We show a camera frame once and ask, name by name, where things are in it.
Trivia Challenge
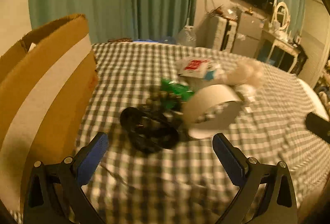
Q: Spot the white dressing table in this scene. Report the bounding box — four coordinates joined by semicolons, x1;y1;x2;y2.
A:
255;30;308;76

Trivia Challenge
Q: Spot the green checkered table cloth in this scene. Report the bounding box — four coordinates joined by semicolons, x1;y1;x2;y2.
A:
76;43;329;223

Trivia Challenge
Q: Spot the white tape roll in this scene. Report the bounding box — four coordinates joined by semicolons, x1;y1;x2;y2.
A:
182;84;243;139

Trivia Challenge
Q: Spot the brown cardboard box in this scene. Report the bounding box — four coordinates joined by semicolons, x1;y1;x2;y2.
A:
1;14;98;211

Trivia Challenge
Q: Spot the white oval vanity mirror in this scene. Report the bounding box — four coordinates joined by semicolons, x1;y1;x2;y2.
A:
271;2;291;32

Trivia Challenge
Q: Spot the grey mini fridge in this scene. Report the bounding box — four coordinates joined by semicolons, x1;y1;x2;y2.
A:
231;13;264;58

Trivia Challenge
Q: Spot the red white sachet packet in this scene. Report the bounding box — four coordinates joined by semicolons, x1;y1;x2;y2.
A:
175;56;224;81

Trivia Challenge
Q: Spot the white ribbed suitcase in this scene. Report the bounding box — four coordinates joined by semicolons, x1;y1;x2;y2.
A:
201;14;237;53

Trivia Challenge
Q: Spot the green snack packet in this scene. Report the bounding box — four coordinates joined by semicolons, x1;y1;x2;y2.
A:
160;78;195;111

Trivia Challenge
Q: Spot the large clear water bottle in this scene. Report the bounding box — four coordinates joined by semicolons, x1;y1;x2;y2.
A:
176;25;196;47

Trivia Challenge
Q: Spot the dark patterned bag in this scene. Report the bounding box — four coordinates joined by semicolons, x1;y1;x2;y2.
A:
107;38;133;43

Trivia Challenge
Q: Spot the dark bead bracelet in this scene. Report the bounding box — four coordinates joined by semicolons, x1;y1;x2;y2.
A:
144;86;184;114

